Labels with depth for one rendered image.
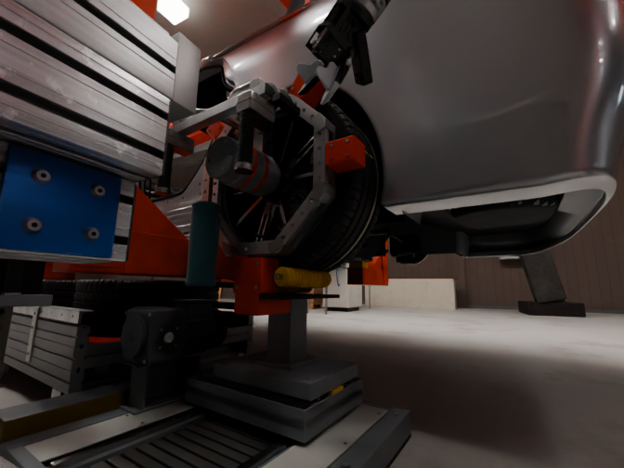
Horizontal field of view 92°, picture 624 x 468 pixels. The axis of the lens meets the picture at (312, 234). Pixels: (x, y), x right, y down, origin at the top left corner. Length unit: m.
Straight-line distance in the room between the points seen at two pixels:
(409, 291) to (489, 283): 2.31
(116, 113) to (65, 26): 0.07
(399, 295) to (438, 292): 1.01
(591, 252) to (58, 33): 10.28
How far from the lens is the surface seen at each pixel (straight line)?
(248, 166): 0.74
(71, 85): 0.34
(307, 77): 0.83
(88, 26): 0.38
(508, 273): 9.96
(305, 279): 0.94
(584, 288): 10.21
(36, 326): 1.73
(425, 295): 8.77
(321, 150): 0.89
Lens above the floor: 0.48
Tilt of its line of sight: 10 degrees up
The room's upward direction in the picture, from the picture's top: 1 degrees clockwise
